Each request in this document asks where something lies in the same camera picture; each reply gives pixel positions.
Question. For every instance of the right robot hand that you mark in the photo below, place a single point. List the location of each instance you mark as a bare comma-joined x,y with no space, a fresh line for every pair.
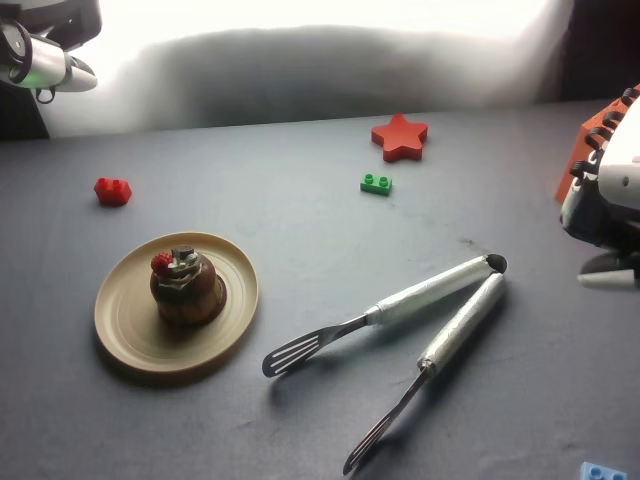
620,180

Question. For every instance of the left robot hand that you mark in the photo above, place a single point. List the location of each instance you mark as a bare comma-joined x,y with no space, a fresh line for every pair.
45,65

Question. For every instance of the chocolate cupcake with strawberry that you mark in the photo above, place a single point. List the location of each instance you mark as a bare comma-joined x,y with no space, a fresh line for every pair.
185,295

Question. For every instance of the orange foam block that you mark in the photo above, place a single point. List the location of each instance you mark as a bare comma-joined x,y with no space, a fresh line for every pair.
575,165

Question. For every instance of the red toy brick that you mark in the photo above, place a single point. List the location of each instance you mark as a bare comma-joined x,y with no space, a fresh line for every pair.
112,192

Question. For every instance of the red star block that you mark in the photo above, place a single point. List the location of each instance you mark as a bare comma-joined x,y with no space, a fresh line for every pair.
399,136

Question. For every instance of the green toy brick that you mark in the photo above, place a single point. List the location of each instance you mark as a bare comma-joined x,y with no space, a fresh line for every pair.
376,186

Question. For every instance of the white backdrop sheet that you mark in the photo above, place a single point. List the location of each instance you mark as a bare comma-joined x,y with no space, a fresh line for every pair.
300,70

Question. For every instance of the beige round plate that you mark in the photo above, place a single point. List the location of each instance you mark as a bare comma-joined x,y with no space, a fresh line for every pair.
125,340

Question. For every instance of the light blue toy brick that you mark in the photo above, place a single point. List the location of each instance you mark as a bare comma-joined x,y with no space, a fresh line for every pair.
602,472

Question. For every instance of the grey table cloth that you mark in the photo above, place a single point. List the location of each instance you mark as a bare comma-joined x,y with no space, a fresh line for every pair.
300,225

